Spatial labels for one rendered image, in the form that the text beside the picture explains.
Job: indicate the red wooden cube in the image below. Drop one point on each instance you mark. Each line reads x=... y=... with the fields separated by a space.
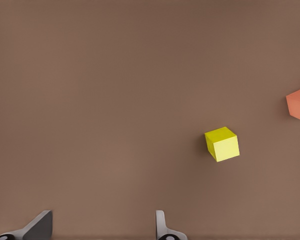
x=299 y=105

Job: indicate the yellow wooden cube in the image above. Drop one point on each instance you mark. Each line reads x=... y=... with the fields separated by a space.
x=223 y=145

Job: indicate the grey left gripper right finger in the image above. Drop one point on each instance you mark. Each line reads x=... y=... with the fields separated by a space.
x=162 y=227

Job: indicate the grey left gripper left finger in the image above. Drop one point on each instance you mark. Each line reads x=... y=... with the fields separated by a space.
x=37 y=226

